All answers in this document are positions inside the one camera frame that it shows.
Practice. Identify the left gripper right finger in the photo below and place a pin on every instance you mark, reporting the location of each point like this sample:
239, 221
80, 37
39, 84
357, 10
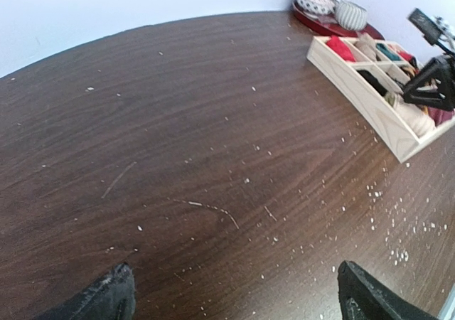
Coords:
361, 296

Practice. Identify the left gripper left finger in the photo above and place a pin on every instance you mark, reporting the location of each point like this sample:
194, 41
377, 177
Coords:
111, 296

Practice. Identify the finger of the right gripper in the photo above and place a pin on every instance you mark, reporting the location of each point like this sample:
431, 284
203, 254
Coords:
433, 86

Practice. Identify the beige striped long sock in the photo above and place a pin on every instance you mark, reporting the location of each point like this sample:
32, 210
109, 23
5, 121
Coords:
419, 122

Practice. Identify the black sock white stripes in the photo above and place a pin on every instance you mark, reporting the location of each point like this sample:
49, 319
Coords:
373, 81

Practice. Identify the argyle patterned rolled sock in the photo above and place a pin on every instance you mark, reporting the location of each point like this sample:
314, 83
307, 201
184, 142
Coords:
412, 68

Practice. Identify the maroon rolled sock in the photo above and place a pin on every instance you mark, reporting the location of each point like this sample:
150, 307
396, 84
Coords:
439, 116

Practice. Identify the red patterned rolled sock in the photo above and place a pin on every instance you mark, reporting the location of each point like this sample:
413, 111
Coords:
408, 57

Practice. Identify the dark teal rolled sock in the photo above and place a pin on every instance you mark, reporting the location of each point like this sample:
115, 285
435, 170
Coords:
385, 51

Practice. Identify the wooden compartment box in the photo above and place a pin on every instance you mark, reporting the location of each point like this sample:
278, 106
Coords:
391, 128

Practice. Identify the tan rolled sock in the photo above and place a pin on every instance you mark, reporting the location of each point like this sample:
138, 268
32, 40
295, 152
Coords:
367, 46

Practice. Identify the grey striped cup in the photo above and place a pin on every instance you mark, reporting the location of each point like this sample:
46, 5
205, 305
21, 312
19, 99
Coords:
350, 16

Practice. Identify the red round plate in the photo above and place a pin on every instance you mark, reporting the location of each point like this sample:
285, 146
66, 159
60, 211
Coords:
327, 26

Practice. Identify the white dotted bowl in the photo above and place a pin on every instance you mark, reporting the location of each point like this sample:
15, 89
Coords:
317, 7

